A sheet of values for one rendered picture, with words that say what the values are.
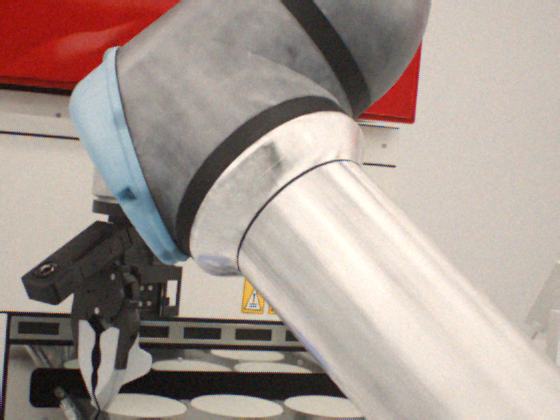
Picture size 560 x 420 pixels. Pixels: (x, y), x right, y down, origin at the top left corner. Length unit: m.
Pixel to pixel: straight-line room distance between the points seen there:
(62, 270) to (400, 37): 0.53
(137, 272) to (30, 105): 0.25
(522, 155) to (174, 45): 2.64
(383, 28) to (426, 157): 2.44
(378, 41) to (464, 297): 0.16
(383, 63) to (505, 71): 2.55
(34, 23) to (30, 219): 0.22
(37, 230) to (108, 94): 0.66
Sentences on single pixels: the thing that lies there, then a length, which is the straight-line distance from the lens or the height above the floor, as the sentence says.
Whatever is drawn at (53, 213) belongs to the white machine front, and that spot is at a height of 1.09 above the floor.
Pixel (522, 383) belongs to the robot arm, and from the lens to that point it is 0.51.
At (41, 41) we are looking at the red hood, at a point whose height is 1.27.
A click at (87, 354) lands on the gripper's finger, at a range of 1.15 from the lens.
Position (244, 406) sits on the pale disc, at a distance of 1.22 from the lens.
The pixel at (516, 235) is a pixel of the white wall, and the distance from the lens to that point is 3.21.
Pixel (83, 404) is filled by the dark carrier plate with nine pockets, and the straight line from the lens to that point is 1.17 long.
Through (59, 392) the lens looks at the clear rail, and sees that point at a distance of 1.22.
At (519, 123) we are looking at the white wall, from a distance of 3.19.
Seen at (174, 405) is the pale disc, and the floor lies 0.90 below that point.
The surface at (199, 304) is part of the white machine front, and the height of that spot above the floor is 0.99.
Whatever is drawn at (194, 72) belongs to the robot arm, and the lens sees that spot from 0.59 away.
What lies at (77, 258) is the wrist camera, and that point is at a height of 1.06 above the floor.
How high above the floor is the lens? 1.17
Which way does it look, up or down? 3 degrees down
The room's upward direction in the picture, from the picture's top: 5 degrees clockwise
